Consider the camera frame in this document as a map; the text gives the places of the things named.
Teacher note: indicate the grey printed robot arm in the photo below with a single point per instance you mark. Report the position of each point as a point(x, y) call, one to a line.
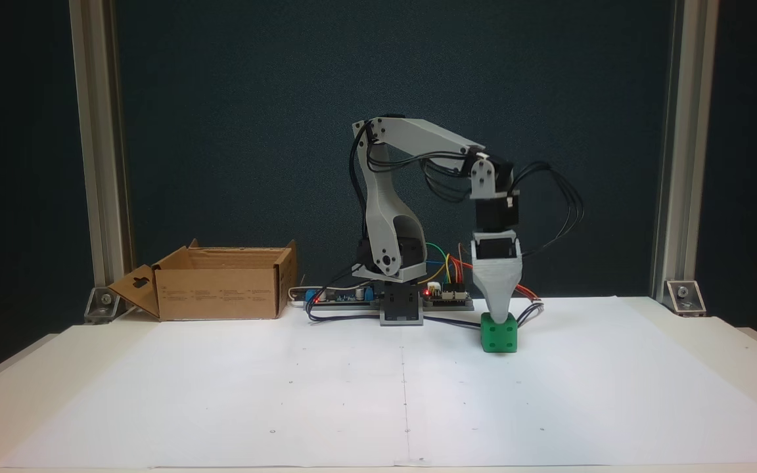
point(385, 203)

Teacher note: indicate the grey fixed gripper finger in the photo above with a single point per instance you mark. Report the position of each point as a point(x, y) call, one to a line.
point(498, 286)

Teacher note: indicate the green dice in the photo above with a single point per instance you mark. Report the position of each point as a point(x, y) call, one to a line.
point(499, 336)

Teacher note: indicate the aluminium frame post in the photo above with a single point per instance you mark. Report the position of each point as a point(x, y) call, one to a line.
point(99, 144)
point(684, 144)

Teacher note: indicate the metal corner bracket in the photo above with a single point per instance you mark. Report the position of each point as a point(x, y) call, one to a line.
point(104, 303)
point(685, 297)

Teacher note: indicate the circuit board with blue part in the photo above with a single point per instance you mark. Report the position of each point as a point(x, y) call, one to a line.
point(342, 297)

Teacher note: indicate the brown cardboard box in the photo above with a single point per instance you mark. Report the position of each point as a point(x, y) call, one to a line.
point(217, 292)

